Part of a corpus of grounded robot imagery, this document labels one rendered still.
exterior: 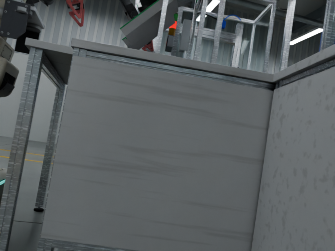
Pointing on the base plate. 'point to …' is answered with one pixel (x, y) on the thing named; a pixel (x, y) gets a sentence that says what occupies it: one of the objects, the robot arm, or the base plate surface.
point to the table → (55, 56)
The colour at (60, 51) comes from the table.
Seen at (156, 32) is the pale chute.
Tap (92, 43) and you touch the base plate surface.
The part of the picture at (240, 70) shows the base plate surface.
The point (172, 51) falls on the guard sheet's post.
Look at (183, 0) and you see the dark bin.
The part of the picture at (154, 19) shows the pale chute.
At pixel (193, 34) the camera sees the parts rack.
